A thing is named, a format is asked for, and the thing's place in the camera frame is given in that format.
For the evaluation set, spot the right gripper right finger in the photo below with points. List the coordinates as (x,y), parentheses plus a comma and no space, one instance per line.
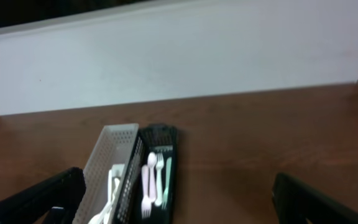
(296,202)

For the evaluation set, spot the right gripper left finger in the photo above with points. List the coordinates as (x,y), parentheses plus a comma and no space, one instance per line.
(57,197)

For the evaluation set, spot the white spoon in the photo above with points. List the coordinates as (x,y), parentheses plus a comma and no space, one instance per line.
(114,179)
(151,163)

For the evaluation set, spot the white fork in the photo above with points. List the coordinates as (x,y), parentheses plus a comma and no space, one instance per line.
(159,166)
(167,183)
(146,204)

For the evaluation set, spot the clear perforated plastic basket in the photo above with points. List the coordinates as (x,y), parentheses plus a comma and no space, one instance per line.
(114,146)

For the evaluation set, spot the black perforated plastic basket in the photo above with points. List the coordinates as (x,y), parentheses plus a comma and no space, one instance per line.
(157,138)

